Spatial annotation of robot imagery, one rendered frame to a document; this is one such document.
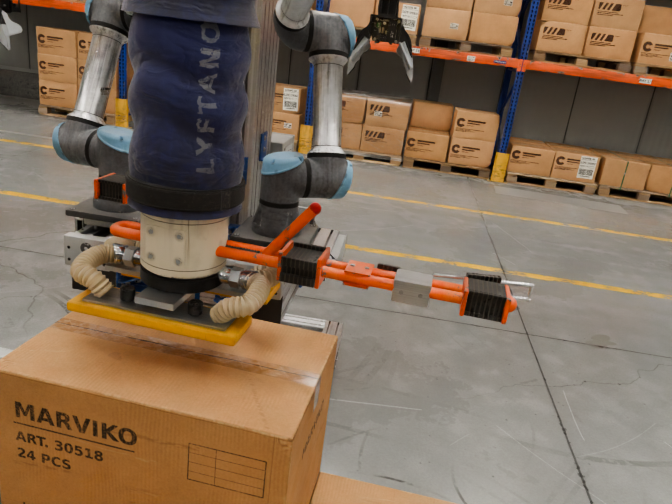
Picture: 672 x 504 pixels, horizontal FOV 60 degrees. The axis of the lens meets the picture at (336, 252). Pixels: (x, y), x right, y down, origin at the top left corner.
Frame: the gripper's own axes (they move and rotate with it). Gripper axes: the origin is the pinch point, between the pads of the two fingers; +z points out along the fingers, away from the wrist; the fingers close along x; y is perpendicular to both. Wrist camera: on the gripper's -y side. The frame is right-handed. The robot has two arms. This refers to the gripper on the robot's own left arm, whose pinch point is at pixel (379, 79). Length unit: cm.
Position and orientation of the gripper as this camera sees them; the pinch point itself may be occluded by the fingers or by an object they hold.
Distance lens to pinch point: 145.9
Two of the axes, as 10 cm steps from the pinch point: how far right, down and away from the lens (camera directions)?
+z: -1.2, 9.3, 3.4
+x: 9.8, 1.6, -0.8
